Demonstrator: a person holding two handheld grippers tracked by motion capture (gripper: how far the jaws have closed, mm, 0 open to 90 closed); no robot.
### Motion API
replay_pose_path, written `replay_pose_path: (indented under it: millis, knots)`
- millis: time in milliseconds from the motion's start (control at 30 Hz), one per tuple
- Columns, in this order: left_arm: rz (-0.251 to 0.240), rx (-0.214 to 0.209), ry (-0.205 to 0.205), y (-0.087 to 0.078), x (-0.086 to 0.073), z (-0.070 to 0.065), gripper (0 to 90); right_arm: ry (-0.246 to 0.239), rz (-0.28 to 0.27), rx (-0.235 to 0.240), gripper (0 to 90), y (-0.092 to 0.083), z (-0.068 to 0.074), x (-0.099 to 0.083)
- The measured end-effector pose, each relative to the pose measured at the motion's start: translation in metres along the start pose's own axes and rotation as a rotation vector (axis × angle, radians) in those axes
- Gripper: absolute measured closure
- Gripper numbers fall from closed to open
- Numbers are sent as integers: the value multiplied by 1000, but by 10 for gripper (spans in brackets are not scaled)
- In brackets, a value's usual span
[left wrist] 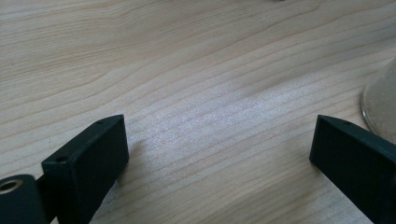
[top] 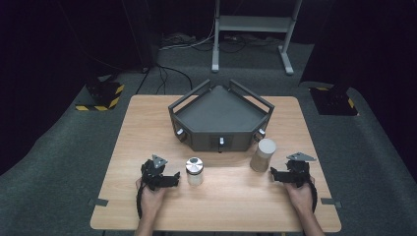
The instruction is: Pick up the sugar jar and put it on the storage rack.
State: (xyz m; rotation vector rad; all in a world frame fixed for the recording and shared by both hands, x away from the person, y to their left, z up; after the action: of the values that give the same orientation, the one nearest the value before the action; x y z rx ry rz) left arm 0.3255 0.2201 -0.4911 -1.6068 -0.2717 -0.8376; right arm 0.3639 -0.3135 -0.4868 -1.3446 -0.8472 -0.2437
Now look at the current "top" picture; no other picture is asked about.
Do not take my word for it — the person's left hand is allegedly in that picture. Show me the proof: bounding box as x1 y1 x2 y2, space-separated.
135 178 169 215

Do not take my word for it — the dark grey corner rack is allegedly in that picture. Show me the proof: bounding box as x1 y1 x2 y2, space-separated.
167 78 275 153

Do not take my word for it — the bundle of floor cables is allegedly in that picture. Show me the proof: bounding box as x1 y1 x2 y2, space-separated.
158 19 283 54

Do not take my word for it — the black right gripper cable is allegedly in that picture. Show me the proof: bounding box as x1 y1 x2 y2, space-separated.
308 180 319 214

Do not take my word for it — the person's right hand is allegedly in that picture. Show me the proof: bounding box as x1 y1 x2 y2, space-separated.
282 176 317 214

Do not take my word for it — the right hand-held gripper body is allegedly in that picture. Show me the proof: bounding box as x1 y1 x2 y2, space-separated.
285 151 318 189

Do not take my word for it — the glass jar with silver lid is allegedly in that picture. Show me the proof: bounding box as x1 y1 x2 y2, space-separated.
185 156 205 188

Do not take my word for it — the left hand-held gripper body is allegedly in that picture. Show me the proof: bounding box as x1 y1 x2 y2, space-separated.
140 153 169 192

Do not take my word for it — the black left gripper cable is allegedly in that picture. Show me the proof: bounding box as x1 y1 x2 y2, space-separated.
135 182 148 220

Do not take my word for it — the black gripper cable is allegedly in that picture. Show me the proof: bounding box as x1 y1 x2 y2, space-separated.
135 182 148 220
308 180 319 214

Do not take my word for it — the white cylindrical canister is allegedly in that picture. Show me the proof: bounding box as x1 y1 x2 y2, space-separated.
249 138 277 173

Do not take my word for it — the black floor cable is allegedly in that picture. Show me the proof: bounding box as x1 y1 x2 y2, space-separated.
135 63 195 96

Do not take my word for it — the grey metal stand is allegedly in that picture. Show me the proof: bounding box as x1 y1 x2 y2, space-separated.
210 0 303 77

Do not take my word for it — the yellow black striped base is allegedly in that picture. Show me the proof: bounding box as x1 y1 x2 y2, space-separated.
75 80 126 112
309 85 359 117

